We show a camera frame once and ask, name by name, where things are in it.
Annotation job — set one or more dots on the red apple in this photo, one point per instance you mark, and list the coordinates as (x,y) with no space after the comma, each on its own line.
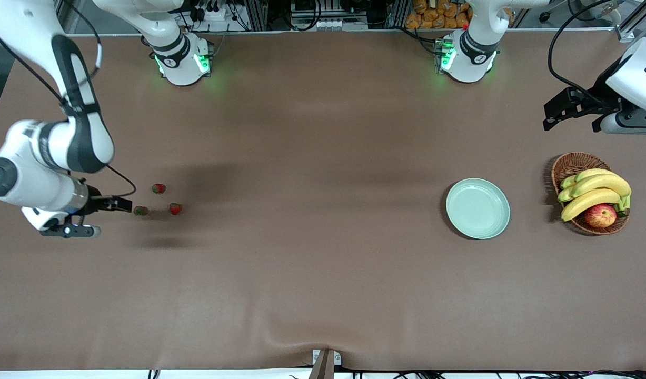
(600,216)

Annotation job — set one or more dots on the white power strip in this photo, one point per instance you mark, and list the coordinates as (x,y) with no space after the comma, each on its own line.
(212,15)

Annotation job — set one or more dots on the large yellow banana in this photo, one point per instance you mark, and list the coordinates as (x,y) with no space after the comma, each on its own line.
(604,183)
(586,203)

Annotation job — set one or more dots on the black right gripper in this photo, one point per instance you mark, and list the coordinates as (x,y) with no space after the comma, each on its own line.
(95,202)

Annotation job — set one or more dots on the brown wicker basket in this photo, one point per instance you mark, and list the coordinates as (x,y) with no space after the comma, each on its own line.
(573,164)

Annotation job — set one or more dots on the small greenish banana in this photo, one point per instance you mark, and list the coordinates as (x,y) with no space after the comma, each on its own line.
(568,182)
(565,195)

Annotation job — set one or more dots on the metal table clamp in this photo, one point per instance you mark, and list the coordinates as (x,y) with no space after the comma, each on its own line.
(322,366)

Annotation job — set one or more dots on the pile of orange breads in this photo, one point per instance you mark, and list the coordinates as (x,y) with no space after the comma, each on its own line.
(433,16)

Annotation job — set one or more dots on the greenish yellow banana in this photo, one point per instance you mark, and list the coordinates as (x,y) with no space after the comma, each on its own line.
(591,173)

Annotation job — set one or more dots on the aluminium frame profile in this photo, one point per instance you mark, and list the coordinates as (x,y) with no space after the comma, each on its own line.
(257,16)

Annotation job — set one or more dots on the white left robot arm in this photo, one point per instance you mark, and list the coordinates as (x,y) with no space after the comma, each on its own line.
(470,52)

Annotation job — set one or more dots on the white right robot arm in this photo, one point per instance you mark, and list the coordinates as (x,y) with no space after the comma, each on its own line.
(33,152)

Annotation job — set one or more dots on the metal table corner bracket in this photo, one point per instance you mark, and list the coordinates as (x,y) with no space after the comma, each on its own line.
(625,33)

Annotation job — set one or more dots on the red strawberry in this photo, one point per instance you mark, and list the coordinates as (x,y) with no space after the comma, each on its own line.
(140,210)
(175,209)
(158,188)

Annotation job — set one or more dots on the brown table cloth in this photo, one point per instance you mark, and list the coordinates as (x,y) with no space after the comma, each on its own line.
(322,289)

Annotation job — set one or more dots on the pale green plate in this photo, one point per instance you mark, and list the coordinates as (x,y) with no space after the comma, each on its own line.
(475,210)

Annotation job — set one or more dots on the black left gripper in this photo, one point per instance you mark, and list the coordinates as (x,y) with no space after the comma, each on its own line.
(599,96)

